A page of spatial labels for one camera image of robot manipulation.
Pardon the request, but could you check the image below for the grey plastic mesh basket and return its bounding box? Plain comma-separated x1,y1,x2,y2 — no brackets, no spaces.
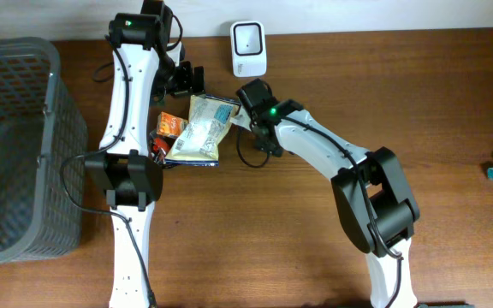
0,37,88,264

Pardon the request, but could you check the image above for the cream blue chips bag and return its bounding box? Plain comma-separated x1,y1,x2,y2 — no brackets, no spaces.
164,95,240,167

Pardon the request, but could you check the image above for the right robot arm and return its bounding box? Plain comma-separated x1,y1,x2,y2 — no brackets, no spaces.
236,79,422,307

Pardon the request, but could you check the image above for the white barcode scanner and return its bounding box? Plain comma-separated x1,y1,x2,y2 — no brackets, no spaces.
229,21,267,78

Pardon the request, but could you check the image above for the black red snack packet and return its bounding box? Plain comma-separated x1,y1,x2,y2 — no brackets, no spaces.
150,132,170,164

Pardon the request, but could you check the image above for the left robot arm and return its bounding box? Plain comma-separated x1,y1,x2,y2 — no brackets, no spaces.
85,1,205,308

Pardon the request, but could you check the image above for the small orange box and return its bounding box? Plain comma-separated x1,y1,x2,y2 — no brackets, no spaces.
156,112,188,139

